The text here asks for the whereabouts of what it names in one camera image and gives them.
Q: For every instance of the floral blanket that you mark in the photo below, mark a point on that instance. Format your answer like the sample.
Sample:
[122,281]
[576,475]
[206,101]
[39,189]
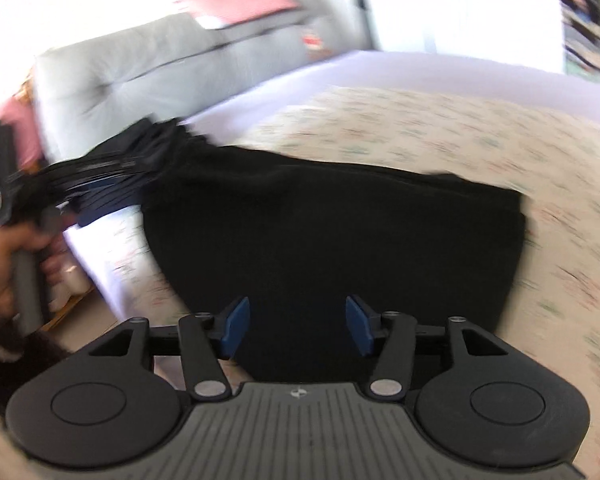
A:
[520,140]

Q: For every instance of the pink pillow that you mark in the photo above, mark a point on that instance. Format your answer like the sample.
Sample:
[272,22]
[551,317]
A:
[240,2]

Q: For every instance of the open shelf with clothes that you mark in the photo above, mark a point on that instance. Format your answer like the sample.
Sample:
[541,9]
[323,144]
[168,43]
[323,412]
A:
[582,25]

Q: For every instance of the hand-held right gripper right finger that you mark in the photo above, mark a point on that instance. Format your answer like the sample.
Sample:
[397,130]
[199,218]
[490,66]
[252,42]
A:
[359,325]

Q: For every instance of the white and blue wardrobe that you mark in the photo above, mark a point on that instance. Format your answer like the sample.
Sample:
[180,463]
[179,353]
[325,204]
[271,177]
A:
[455,15]

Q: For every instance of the pink cloth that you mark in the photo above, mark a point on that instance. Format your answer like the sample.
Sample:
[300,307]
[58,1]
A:
[9,130]

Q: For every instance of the black pants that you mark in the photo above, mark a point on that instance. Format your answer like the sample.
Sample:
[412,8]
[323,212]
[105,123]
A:
[330,245]

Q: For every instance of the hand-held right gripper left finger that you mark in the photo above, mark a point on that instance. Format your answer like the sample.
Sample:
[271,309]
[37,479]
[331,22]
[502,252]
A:
[233,327]

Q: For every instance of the grey padded headboard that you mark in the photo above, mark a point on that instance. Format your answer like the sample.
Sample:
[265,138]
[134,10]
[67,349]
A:
[144,70]

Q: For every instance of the purple bed sheet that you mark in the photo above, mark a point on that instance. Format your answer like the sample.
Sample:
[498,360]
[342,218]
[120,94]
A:
[390,67]

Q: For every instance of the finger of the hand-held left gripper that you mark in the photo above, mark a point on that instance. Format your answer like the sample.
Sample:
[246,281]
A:
[104,200]
[109,160]

